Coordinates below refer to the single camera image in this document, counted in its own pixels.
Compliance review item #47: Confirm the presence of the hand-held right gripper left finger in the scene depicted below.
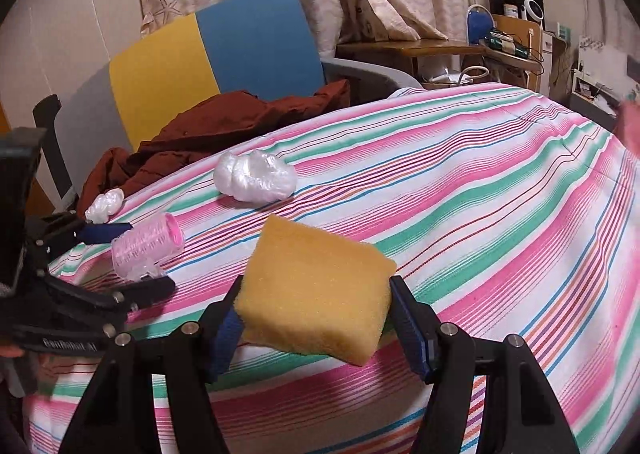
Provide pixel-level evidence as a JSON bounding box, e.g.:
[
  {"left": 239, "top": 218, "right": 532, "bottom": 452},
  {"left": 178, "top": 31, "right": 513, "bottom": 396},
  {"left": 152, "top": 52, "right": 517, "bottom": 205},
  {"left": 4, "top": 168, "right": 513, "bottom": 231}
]
[{"left": 57, "top": 275, "right": 247, "bottom": 454}]

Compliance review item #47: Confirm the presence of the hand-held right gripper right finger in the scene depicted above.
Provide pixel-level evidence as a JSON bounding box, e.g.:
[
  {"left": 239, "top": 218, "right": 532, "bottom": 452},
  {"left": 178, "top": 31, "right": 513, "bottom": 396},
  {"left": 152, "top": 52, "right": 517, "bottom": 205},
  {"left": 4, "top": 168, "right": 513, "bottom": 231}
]
[{"left": 389, "top": 275, "right": 573, "bottom": 454}]

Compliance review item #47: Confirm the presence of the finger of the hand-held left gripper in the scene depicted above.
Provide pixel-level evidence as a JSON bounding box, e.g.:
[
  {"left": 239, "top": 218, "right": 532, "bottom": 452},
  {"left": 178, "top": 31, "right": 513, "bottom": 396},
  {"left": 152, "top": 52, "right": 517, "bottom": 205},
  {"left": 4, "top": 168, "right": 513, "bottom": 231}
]
[
  {"left": 27, "top": 213, "right": 133, "bottom": 256},
  {"left": 44, "top": 275, "right": 177, "bottom": 314}
]

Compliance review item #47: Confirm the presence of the pink hair roller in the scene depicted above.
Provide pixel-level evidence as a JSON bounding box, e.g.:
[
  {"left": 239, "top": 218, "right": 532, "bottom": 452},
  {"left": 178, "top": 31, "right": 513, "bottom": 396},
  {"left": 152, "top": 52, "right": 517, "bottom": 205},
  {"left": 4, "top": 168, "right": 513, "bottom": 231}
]
[{"left": 111, "top": 213, "right": 186, "bottom": 282}]

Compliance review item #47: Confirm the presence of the thick yellow sponge block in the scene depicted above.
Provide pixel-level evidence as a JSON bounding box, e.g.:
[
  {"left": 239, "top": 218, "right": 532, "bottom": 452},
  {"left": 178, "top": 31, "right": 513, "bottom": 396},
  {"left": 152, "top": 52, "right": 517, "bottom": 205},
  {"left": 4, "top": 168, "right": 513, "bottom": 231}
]
[{"left": 234, "top": 214, "right": 398, "bottom": 367}]

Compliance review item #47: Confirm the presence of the small white plastic bag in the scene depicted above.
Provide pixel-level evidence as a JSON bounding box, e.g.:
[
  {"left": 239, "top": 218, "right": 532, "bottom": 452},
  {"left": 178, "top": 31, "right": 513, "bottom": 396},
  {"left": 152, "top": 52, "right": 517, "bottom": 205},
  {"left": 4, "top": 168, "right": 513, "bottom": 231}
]
[{"left": 84, "top": 188, "right": 126, "bottom": 225}]

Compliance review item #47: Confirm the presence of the orange wooden wardrobe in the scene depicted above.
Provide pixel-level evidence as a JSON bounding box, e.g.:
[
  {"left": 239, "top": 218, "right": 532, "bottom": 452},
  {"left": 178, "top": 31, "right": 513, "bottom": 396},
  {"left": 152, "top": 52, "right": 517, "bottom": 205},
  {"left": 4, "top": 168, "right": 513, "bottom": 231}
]
[{"left": 0, "top": 99, "right": 53, "bottom": 217}]

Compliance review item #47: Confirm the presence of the black rolled mat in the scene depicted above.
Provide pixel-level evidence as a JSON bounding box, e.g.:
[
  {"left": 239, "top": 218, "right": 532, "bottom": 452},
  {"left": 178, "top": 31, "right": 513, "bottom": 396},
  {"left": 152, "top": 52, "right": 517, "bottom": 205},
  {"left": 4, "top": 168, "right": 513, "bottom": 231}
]
[{"left": 32, "top": 94, "right": 65, "bottom": 170}]

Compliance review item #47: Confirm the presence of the striped pink green tablecloth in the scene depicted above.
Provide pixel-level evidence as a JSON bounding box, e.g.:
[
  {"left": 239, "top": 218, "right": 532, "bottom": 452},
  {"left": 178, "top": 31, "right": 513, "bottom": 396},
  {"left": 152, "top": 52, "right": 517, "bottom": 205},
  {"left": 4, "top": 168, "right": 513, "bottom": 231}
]
[{"left": 22, "top": 81, "right": 640, "bottom": 454}]

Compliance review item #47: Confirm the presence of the red-brown jacket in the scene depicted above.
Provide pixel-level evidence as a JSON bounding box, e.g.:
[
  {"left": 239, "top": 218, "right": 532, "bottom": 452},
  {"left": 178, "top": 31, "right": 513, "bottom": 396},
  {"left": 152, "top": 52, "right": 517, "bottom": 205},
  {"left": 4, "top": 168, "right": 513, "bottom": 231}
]
[{"left": 76, "top": 79, "right": 352, "bottom": 220}]

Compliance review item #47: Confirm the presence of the large white plastic bag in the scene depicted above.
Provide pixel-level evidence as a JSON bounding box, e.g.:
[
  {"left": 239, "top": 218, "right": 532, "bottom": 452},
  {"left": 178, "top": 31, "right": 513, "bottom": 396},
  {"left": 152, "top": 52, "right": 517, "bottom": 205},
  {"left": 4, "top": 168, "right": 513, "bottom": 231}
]
[{"left": 213, "top": 150, "right": 297, "bottom": 207}]

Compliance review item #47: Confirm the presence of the grey yellow blue chair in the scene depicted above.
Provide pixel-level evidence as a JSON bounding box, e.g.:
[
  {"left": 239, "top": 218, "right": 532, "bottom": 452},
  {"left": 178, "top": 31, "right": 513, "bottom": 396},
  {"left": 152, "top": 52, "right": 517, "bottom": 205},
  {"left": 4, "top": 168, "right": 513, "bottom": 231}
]
[{"left": 50, "top": 0, "right": 426, "bottom": 215}]

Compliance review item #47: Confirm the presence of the wooden side table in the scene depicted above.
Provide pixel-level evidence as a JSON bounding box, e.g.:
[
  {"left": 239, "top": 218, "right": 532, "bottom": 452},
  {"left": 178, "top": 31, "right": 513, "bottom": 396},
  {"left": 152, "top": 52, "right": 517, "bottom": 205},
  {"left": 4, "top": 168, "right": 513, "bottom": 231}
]
[{"left": 336, "top": 39, "right": 543, "bottom": 85}]

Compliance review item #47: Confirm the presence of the grey desk with papers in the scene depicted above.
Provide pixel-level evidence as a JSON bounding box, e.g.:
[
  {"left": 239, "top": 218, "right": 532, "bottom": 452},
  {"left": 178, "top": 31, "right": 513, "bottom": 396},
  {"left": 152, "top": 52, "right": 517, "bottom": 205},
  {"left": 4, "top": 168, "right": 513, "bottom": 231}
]
[{"left": 570, "top": 44, "right": 632, "bottom": 131}]

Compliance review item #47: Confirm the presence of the blue and white appliance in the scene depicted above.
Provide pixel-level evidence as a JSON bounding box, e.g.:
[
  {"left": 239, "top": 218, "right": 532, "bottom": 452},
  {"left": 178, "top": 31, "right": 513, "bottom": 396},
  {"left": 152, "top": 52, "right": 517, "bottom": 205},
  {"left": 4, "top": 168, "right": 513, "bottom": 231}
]
[{"left": 467, "top": 4, "right": 497, "bottom": 45}]

